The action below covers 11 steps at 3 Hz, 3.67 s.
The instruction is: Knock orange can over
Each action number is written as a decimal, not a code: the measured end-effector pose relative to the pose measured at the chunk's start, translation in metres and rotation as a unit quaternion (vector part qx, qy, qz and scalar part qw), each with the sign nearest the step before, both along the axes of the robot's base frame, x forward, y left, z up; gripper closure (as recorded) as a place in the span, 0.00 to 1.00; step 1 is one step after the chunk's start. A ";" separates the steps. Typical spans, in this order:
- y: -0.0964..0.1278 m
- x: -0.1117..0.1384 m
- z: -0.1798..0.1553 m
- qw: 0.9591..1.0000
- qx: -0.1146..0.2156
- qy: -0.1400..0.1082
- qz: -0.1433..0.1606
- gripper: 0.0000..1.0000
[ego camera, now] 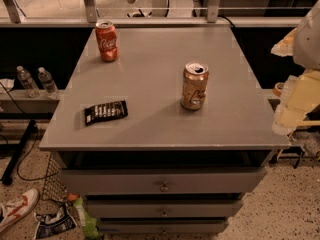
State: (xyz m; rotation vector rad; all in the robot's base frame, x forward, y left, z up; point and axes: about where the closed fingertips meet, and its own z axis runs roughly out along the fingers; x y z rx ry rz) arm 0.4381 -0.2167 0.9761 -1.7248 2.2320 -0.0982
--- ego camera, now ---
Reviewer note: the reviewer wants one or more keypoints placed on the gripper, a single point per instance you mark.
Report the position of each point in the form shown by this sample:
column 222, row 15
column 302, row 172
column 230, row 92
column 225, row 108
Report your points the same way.
column 308, row 40

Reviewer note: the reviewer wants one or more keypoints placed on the orange gold soda can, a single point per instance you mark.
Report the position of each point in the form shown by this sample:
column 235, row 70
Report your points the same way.
column 195, row 78

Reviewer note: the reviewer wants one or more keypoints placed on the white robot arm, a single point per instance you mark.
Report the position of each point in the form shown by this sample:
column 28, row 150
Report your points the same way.
column 306, row 48

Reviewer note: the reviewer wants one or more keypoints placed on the red Coca-Cola can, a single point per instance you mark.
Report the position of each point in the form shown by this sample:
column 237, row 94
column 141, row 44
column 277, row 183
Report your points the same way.
column 106, row 36

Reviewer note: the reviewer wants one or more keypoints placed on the roll of masking tape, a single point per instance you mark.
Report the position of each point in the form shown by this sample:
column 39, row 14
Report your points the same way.
column 277, row 89

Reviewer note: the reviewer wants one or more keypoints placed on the yellow metal stand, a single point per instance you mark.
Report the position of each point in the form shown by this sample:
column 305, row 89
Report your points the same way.
column 305, row 143

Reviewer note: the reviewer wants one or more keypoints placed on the top grey drawer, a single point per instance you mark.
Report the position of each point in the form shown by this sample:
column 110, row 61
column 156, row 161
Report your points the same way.
column 155, row 182

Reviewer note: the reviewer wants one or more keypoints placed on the grey drawer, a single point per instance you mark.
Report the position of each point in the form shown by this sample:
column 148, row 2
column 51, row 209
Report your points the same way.
column 163, row 208
column 155, row 182
column 162, row 226

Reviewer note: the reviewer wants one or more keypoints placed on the grey drawer cabinet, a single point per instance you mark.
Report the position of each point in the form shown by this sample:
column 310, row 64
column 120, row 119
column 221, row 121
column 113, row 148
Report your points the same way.
column 232, row 129

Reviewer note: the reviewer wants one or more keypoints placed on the black snack bar wrapper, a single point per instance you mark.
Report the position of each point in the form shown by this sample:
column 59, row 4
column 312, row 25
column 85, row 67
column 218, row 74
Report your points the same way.
column 105, row 112

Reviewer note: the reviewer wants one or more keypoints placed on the middle grey drawer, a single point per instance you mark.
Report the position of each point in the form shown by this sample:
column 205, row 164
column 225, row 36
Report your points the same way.
column 163, row 208

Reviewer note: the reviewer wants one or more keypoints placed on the bottom grey drawer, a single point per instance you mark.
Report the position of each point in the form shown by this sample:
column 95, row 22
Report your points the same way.
column 162, row 226

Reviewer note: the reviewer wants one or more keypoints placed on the right clear water bottle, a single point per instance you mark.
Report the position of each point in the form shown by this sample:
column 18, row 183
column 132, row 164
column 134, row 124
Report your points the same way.
column 48, row 83

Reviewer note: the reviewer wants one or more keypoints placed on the clear water bottle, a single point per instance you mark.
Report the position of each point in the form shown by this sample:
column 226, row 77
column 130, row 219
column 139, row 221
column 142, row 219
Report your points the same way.
column 48, row 83
column 27, row 82

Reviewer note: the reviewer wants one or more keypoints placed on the green spray bottle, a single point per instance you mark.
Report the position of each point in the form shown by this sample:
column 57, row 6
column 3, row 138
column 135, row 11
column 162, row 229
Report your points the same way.
column 88, row 224

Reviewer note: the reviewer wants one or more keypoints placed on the left clear water bottle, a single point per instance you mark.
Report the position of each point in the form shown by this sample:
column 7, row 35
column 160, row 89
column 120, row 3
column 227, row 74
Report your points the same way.
column 27, row 82

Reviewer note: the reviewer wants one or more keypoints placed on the dark crumpled bag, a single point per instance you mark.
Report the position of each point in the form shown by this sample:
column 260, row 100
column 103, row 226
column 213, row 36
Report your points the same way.
column 49, row 225

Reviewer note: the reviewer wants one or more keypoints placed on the black metal leg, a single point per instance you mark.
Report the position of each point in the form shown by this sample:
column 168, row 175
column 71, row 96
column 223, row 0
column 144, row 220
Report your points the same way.
column 6, row 178

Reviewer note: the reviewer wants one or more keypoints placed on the white red sneaker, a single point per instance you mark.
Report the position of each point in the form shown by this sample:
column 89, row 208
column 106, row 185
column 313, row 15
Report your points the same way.
column 14, row 210

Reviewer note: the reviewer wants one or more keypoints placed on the wire mesh panel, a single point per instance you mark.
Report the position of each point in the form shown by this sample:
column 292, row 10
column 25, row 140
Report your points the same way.
column 53, row 188

